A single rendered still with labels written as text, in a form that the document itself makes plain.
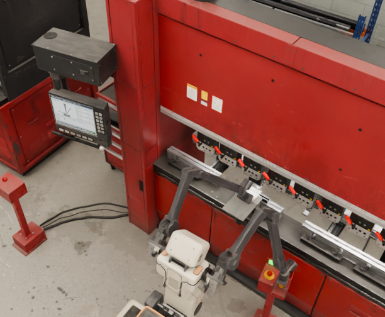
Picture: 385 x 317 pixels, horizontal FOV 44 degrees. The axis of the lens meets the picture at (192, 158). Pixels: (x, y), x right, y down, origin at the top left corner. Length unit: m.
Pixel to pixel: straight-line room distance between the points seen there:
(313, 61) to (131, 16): 1.14
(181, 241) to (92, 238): 1.89
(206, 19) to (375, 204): 1.48
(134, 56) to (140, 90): 0.26
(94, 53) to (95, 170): 2.14
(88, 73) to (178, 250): 1.27
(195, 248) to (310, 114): 1.01
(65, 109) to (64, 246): 1.50
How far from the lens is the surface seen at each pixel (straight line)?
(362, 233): 3.25
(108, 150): 4.83
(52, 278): 4.40
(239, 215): 3.41
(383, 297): 3.44
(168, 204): 4.14
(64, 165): 5.25
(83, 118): 3.48
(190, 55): 3.16
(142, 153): 3.74
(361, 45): 2.78
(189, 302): 3.15
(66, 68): 3.31
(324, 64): 2.63
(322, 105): 2.78
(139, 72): 3.26
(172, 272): 2.88
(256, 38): 2.78
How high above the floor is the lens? 3.65
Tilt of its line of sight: 45 degrees down
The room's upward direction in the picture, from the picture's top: 2 degrees clockwise
